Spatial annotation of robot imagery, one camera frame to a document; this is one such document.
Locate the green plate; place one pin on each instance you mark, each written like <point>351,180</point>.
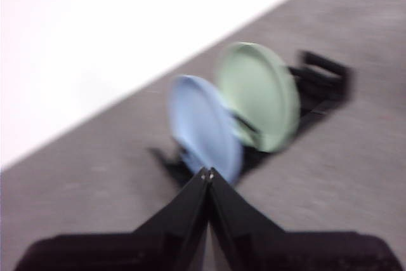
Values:
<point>260,93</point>

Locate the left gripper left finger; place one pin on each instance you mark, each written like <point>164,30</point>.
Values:
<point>127,252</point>

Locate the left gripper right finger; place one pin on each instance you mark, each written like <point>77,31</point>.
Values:
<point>285,252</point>

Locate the blue plate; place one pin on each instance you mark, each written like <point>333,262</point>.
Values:
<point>203,125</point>

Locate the black plate rack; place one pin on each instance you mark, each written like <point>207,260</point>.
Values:
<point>314,109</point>

